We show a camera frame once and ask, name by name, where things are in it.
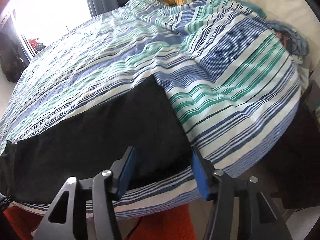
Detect black pants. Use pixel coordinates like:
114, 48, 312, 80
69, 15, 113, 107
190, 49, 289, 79
1, 76, 191, 204

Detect red fleece robe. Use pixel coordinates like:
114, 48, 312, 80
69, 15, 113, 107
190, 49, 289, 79
3, 204, 196, 239

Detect dark clothes hanging on wall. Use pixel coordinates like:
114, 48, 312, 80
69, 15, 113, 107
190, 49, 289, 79
0, 33, 27, 83

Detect blue green striped bed cover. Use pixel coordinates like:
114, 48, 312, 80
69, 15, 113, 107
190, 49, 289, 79
1, 0, 301, 218

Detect blue grey crumpled garment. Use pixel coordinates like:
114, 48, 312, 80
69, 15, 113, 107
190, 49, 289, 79
268, 21, 309, 56

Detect cream padded headboard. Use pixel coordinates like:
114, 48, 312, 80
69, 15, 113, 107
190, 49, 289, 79
246, 0, 319, 71

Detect red item at window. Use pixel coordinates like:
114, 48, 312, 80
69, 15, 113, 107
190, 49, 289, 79
28, 38, 46, 54

